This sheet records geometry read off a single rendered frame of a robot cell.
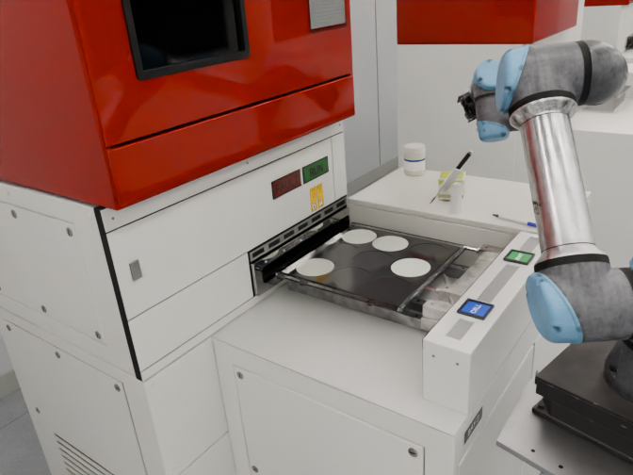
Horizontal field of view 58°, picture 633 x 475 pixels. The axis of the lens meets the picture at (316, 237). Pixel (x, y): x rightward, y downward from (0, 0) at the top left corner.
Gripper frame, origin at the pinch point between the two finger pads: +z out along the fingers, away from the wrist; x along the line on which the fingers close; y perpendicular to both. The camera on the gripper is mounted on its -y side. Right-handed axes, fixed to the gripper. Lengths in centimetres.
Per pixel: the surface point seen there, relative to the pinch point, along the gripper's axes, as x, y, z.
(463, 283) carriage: 43, 31, -33
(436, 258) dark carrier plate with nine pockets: 35, 34, -25
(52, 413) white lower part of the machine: 27, 152, -23
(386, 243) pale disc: 25, 44, -18
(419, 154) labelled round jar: 1.6, 21.5, 10.4
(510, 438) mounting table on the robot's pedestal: 70, 39, -70
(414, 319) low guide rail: 46, 45, -41
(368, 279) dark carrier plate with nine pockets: 33, 51, -36
